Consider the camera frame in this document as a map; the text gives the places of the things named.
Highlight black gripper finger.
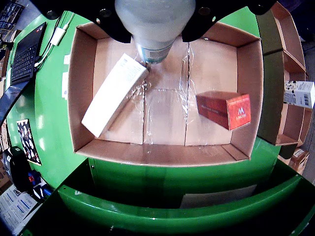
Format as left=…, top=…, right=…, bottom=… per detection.
left=182, top=0, right=279, bottom=43
left=29, top=0, right=132, bottom=44

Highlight translucent bottle with teal label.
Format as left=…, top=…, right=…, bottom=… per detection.
left=114, top=0, right=197, bottom=65

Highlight long white printed box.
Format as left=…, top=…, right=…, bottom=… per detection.
left=81, top=53, right=150, bottom=138

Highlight red carton box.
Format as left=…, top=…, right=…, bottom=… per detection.
left=196, top=90, right=252, bottom=131

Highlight divided cardboard box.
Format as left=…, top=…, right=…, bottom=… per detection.
left=255, top=1, right=313, bottom=159

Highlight shallow cardboard tray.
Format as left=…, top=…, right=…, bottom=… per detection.
left=67, top=21, right=264, bottom=168

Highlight white box with black pattern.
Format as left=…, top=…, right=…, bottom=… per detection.
left=283, top=80, right=315, bottom=109

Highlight small blue red box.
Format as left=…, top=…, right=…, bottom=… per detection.
left=27, top=171, right=41, bottom=184

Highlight white adapter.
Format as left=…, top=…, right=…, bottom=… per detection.
left=51, top=27, right=66, bottom=47

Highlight flattened patterned paper carton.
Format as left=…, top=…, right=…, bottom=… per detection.
left=61, top=54, right=71, bottom=100

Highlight black laptop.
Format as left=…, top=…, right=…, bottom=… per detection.
left=0, top=21, right=47, bottom=126

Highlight black white red patterned card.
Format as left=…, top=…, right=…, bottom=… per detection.
left=16, top=118, right=41, bottom=166

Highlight brown carton with printed letters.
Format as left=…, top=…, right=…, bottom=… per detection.
left=288, top=147, right=310, bottom=173

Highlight black device with label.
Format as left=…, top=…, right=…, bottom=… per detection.
left=8, top=146, right=34, bottom=192

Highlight stacked printed cartons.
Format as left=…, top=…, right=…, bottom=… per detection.
left=0, top=147, right=13, bottom=195

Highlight green metal shelf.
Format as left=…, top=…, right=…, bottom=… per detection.
left=19, top=137, right=315, bottom=236

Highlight printed paper sheet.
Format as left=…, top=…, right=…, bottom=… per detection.
left=0, top=184, right=28, bottom=232
left=14, top=191, right=41, bottom=222

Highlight white adapter cable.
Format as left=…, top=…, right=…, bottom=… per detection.
left=34, top=14, right=74, bottom=68

